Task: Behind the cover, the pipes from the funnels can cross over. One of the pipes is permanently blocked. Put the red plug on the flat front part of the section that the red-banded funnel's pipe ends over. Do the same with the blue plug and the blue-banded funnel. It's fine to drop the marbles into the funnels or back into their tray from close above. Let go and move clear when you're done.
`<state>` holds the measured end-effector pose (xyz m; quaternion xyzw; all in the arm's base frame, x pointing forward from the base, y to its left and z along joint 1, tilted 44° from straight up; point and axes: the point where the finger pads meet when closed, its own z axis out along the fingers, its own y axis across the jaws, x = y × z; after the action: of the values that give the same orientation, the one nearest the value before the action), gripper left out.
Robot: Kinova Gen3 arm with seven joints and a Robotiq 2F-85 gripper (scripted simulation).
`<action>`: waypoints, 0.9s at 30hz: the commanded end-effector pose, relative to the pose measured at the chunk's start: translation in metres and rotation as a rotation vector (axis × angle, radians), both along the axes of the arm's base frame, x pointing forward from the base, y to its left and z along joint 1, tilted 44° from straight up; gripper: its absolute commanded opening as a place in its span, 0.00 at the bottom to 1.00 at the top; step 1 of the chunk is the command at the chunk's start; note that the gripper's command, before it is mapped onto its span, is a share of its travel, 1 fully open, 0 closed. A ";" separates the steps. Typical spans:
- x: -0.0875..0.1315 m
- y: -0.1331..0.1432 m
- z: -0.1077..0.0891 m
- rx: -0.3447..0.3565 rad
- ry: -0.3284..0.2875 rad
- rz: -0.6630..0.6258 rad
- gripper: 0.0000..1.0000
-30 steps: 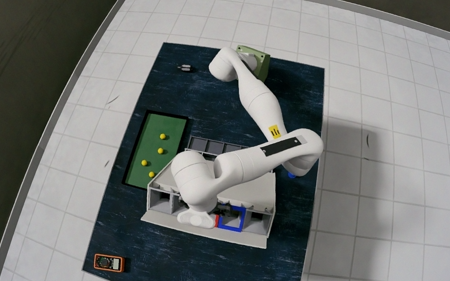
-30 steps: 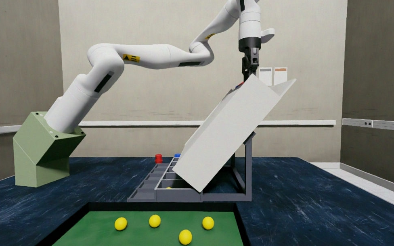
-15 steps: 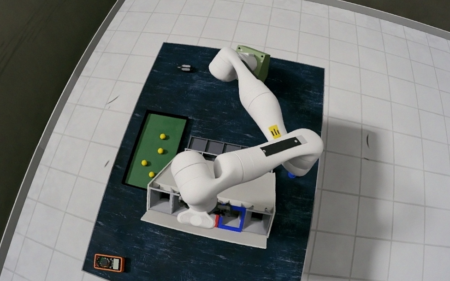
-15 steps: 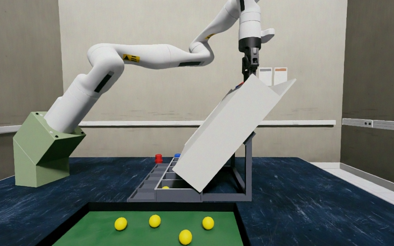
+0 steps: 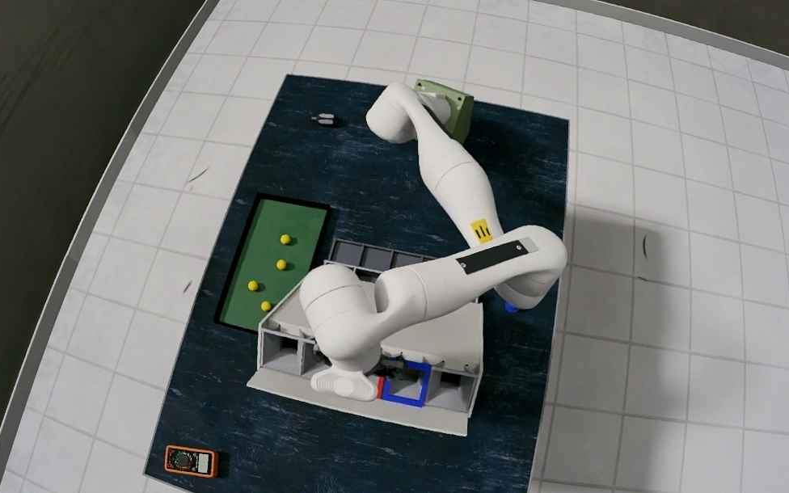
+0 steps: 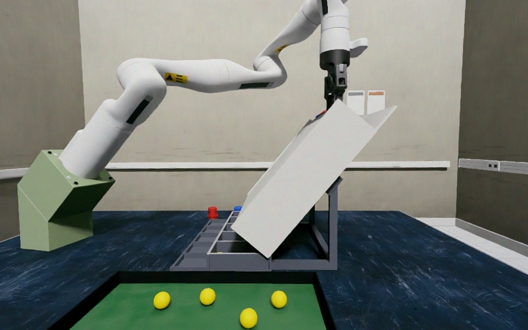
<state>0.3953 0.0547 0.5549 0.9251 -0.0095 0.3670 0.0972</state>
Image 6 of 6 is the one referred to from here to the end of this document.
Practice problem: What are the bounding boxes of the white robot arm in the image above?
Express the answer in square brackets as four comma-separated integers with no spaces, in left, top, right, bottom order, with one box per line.
[59,0,368,179]

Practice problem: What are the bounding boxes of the red plug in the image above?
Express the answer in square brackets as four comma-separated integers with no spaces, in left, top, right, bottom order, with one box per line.
[207,207,218,219]

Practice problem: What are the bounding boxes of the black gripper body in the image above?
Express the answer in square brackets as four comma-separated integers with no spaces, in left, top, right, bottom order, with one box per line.
[320,49,350,82]

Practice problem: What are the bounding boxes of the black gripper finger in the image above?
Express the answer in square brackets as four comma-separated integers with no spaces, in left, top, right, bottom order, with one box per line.
[327,64,347,103]
[324,76,334,111]

